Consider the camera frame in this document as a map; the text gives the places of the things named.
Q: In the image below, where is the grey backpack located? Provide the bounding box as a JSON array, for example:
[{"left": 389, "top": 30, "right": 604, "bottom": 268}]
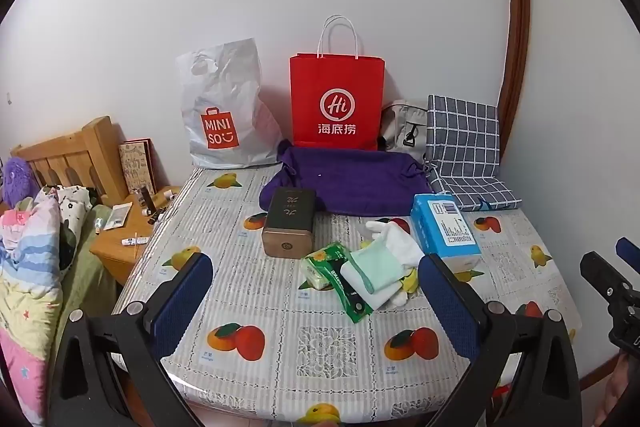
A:
[{"left": 377, "top": 99, "right": 431, "bottom": 158}]

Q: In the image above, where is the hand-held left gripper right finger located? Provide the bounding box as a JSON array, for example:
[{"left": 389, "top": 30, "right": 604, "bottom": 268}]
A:
[{"left": 417, "top": 253, "right": 583, "bottom": 427}]

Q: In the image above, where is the wooden bed headboard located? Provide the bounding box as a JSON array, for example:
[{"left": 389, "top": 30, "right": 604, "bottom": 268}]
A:
[{"left": 10, "top": 116, "right": 131, "bottom": 208}]

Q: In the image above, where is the green snack packet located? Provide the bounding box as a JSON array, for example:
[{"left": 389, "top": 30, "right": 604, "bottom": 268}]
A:
[{"left": 347, "top": 241, "right": 406, "bottom": 295}]

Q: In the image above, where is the person's right hand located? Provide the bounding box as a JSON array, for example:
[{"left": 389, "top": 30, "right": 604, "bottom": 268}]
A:
[{"left": 595, "top": 352, "right": 640, "bottom": 427}]

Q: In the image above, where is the grey checked cushion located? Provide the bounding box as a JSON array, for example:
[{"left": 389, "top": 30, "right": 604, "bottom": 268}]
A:
[{"left": 425, "top": 94, "right": 523, "bottom": 212}]

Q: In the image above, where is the fruit print tablecloth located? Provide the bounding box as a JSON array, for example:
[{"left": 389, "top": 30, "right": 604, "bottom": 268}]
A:
[{"left": 112, "top": 167, "right": 583, "bottom": 427}]

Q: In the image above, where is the black white floral cloth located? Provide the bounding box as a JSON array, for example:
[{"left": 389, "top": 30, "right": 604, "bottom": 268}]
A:
[{"left": 50, "top": 184, "right": 98, "bottom": 233}]

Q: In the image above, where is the dark tea tin box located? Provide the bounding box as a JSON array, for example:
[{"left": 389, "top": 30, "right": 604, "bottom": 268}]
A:
[{"left": 261, "top": 187, "right": 318, "bottom": 259}]

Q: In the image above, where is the patterned brown book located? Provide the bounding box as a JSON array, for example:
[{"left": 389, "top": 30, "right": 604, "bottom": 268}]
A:
[{"left": 118, "top": 138, "right": 157, "bottom": 195}]

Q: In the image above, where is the wooden nightstand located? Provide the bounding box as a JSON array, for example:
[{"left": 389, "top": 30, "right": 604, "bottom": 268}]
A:
[{"left": 90, "top": 187, "right": 183, "bottom": 288}]

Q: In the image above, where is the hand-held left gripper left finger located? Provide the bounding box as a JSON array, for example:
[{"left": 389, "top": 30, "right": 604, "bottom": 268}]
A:
[{"left": 47, "top": 252, "right": 216, "bottom": 427}]

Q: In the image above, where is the green bed sheet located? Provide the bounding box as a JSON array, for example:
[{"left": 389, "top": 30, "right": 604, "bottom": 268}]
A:
[{"left": 50, "top": 204, "right": 118, "bottom": 343}]

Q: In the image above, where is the brown wooden door frame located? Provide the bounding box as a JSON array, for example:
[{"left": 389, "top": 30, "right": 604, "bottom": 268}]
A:
[{"left": 495, "top": 0, "right": 532, "bottom": 118}]

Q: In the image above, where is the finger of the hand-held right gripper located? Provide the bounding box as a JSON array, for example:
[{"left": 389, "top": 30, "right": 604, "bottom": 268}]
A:
[
  {"left": 580, "top": 251, "right": 640, "bottom": 304},
  {"left": 616, "top": 237, "right": 640, "bottom": 264}
]

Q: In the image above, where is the green tissue pack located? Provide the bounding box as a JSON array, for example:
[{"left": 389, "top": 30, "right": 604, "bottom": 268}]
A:
[{"left": 301, "top": 243, "right": 351, "bottom": 292}]

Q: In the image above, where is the colourful striped blanket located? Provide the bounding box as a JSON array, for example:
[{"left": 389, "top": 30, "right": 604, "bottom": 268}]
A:
[{"left": 0, "top": 194, "right": 76, "bottom": 427}]

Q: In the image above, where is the red paper bag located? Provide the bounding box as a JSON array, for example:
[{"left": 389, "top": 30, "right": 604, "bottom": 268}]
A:
[{"left": 289, "top": 14, "right": 387, "bottom": 151}]

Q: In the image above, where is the purple plush toy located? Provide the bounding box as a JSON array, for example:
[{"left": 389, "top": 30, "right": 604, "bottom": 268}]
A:
[{"left": 1, "top": 157, "right": 33, "bottom": 208}]

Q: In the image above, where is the green wet wipe packet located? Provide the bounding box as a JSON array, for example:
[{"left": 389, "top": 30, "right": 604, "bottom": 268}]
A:
[{"left": 327, "top": 259, "right": 375, "bottom": 324}]

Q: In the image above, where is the white plastic shopping bag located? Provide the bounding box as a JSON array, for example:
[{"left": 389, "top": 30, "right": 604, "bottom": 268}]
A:
[{"left": 175, "top": 38, "right": 283, "bottom": 170}]

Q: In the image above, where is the blue tissue pack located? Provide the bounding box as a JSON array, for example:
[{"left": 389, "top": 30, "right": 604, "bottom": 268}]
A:
[{"left": 411, "top": 193, "right": 483, "bottom": 270}]

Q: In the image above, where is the purple fabric storage bag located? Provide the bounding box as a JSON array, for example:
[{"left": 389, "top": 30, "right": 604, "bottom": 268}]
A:
[{"left": 258, "top": 139, "right": 433, "bottom": 217}]

